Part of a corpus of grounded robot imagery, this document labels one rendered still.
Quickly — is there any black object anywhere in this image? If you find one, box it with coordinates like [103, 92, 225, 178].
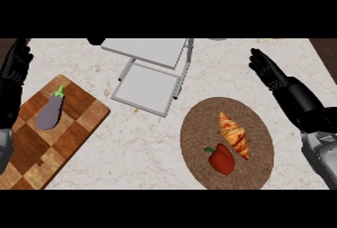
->
[85, 37, 106, 46]

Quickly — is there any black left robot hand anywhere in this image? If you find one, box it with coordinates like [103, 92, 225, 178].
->
[0, 37, 33, 130]

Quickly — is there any white tiered shelf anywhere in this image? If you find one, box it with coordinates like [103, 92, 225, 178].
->
[100, 37, 194, 118]

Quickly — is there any purple eggplant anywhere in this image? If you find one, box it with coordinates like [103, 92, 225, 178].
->
[33, 85, 66, 131]

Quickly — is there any red bell pepper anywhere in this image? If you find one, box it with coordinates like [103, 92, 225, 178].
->
[202, 143, 236, 176]

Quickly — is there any brown oval placemat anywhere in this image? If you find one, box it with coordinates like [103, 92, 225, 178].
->
[178, 96, 274, 191]

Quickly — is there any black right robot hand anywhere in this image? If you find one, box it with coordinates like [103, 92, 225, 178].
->
[246, 47, 337, 134]

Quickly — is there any checkered wooden cutting board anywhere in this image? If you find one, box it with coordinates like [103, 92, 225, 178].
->
[0, 74, 112, 191]

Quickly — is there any golden croissant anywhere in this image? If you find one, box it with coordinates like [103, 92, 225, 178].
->
[218, 111, 251, 161]

